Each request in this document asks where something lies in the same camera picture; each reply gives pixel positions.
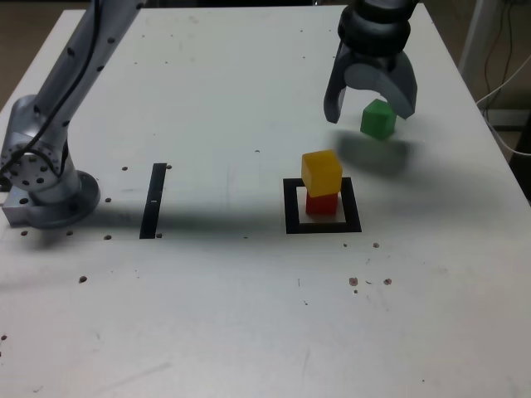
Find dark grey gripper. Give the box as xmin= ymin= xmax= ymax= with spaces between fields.
xmin=323 ymin=41 xmax=419 ymax=124

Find green cube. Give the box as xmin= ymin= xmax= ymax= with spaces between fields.
xmin=359 ymin=98 xmax=398 ymax=141

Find yellow cube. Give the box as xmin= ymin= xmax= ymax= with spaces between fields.
xmin=301 ymin=149 xmax=343 ymax=198

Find red cube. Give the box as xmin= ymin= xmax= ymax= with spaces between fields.
xmin=305 ymin=191 xmax=339 ymax=217

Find black tape square outline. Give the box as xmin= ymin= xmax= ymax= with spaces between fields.
xmin=282 ymin=177 xmax=363 ymax=235

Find black tape strip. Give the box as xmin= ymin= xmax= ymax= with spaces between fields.
xmin=139 ymin=163 xmax=168 ymax=240

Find white metal post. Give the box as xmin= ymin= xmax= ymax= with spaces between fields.
xmin=458 ymin=0 xmax=499 ymax=84

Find white cable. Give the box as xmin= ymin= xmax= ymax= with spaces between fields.
xmin=475 ymin=53 xmax=531 ymax=157

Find black hanging cables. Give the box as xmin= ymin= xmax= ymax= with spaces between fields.
xmin=483 ymin=0 xmax=524 ymax=99

